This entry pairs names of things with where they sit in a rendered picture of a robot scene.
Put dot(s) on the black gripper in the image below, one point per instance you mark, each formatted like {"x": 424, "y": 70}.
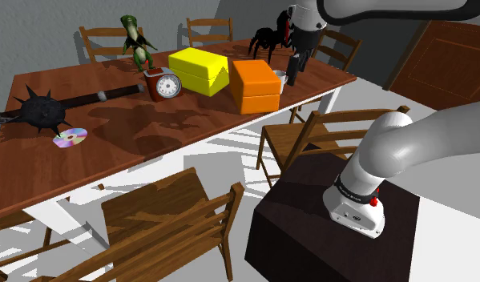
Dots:
{"x": 306, "y": 39}

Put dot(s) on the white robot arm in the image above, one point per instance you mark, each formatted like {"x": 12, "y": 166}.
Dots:
{"x": 411, "y": 144}

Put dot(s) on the white cup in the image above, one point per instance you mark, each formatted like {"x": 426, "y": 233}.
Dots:
{"x": 280, "y": 80}

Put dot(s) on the black spider figure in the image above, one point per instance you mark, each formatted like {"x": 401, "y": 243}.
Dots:
{"x": 269, "y": 37}

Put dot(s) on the wooden chair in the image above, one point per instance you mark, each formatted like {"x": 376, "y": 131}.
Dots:
{"x": 5, "y": 222}
{"x": 106, "y": 50}
{"x": 341, "y": 50}
{"x": 157, "y": 207}
{"x": 208, "y": 37}
{"x": 290, "y": 140}

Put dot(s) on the orange box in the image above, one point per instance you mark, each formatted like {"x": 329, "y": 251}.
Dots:
{"x": 255, "y": 88}

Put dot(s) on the yellow box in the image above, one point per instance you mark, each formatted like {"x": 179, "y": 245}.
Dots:
{"x": 198, "y": 70}

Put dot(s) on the red kitchen scale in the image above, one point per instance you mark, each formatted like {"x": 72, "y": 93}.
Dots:
{"x": 167, "y": 86}

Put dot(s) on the brown wooden door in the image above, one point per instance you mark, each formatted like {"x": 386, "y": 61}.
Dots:
{"x": 442, "y": 66}

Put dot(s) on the dark robot stand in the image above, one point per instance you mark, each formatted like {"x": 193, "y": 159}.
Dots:
{"x": 302, "y": 222}

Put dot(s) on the green lizard figure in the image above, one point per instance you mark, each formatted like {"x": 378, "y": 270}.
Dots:
{"x": 137, "y": 43}

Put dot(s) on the wooden table with white legs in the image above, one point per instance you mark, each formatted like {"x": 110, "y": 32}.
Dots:
{"x": 118, "y": 129}

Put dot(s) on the shiny compact disc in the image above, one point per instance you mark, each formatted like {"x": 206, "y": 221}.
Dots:
{"x": 70, "y": 138}

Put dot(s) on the black spiked mace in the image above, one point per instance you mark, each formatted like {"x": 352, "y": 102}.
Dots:
{"x": 42, "y": 111}

